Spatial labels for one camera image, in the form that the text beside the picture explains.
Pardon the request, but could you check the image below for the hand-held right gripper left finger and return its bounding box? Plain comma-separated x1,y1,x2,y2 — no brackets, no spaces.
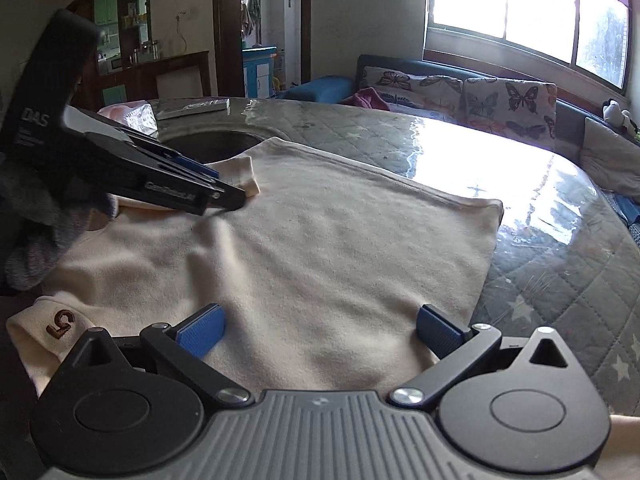
60,304,256,408

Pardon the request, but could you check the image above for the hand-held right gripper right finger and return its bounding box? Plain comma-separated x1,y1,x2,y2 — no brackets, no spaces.
387,304,583,407

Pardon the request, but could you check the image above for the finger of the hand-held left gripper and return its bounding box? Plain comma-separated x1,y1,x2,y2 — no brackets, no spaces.
120,130,222,181
85,132,249,217

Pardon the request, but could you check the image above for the cream sweater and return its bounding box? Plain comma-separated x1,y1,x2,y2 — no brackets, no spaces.
7,136,503,398

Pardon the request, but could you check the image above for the person's left hand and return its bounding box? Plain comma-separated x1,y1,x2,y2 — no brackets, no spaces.
0,152,119,293

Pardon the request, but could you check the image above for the black round induction hob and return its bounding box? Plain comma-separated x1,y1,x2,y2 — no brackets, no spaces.
157,127,273,163

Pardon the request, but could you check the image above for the white remote control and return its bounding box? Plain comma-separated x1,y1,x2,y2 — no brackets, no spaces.
156,99,231,121

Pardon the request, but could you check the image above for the pink tissue pack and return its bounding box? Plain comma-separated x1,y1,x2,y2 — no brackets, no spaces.
97,102,158,133

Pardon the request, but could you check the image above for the dark wooden cabinet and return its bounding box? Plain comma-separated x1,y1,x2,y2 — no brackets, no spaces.
67,0,211,111

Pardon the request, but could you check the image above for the blue and white cabinet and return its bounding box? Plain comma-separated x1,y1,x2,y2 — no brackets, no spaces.
243,46,277,98

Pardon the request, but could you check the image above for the grey quilted table cover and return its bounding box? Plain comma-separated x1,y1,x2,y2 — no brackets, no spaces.
150,95,640,416

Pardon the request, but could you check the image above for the blue sofa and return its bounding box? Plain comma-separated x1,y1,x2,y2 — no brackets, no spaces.
280,54,640,241

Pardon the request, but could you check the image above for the hanging towel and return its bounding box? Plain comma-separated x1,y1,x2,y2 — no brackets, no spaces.
241,0,262,37

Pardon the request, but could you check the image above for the pink cloth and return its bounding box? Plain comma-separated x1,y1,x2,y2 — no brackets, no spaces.
342,87,392,112

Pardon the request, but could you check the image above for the blue blanket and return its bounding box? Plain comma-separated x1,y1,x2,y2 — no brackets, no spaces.
615,195,640,241

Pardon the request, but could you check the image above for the butterfly print cushion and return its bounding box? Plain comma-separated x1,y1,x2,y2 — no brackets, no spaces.
361,66,465,118
462,78,557,151

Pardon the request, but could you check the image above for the plain grey cushion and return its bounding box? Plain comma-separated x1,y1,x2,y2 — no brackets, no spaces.
580,117,640,196

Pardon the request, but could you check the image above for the panda plush toy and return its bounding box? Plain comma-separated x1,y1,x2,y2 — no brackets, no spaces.
602,100,633,133

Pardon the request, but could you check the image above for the window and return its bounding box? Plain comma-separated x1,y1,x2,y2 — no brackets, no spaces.
424,0,632,93

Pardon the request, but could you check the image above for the dark wooden door frame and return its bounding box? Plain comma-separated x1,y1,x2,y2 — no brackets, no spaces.
212,0,312,98

